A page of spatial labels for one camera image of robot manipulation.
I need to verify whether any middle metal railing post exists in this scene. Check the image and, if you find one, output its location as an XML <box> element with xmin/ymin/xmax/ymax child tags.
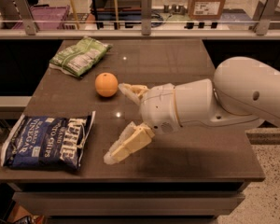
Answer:
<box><xmin>141</xmin><ymin>0</ymin><xmax>152</xmax><ymax>35</ymax></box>

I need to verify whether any green chip bag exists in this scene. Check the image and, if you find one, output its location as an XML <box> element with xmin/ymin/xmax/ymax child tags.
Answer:
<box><xmin>49</xmin><ymin>37</ymin><xmax>112</xmax><ymax>77</ymax></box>

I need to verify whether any purple plastic crate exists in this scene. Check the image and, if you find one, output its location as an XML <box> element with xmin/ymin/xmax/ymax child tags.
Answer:
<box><xmin>12</xmin><ymin>5</ymin><xmax>71</xmax><ymax>31</ymax></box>

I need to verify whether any yellow broom handle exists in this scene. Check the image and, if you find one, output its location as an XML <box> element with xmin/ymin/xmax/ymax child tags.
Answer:
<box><xmin>69</xmin><ymin>0</ymin><xmax>80</xmax><ymax>30</ymax></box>

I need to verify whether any left metal railing post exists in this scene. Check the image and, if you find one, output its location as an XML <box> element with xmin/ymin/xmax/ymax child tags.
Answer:
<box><xmin>14</xmin><ymin>0</ymin><xmax>38</xmax><ymax>35</ymax></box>

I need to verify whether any blue chip bag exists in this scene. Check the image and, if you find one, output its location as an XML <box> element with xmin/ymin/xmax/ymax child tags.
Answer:
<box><xmin>1</xmin><ymin>111</ymin><xmax>95</xmax><ymax>171</ymax></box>

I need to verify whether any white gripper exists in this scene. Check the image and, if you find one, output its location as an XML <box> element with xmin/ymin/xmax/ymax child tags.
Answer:
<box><xmin>104</xmin><ymin>83</ymin><xmax>180</xmax><ymax>165</ymax></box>

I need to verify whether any glass barrier railing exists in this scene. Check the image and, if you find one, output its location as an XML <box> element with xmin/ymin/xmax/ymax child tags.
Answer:
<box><xmin>0</xmin><ymin>0</ymin><xmax>280</xmax><ymax>40</ymax></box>

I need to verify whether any orange fruit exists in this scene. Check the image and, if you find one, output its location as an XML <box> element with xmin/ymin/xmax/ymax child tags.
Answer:
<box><xmin>95</xmin><ymin>73</ymin><xmax>118</xmax><ymax>97</ymax></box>

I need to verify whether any black cart frame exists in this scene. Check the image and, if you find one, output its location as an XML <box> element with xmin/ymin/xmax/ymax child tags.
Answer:
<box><xmin>90</xmin><ymin>0</ymin><xmax>141</xmax><ymax>30</ymax></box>

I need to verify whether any brown table drawer unit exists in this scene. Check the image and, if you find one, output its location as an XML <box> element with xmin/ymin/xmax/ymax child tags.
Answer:
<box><xmin>13</xmin><ymin>191</ymin><xmax>245</xmax><ymax>217</ymax></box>

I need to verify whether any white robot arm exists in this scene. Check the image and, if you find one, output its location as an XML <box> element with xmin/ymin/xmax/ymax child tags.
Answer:
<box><xmin>104</xmin><ymin>57</ymin><xmax>280</xmax><ymax>164</ymax></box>

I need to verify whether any cardboard box with label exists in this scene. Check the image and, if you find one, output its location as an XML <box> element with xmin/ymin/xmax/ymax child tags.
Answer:
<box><xmin>188</xmin><ymin>0</ymin><xmax>226</xmax><ymax>20</ymax></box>

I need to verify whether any right metal railing post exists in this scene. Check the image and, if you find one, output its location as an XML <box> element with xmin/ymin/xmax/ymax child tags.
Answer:
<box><xmin>252</xmin><ymin>0</ymin><xmax>280</xmax><ymax>35</ymax></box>

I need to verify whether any metal railing post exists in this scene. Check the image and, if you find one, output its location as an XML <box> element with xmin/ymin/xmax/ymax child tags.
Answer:
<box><xmin>141</xmin><ymin>0</ymin><xmax>152</xmax><ymax>35</ymax></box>
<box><xmin>252</xmin><ymin>0</ymin><xmax>280</xmax><ymax>35</ymax></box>
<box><xmin>14</xmin><ymin>0</ymin><xmax>38</xmax><ymax>35</ymax></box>

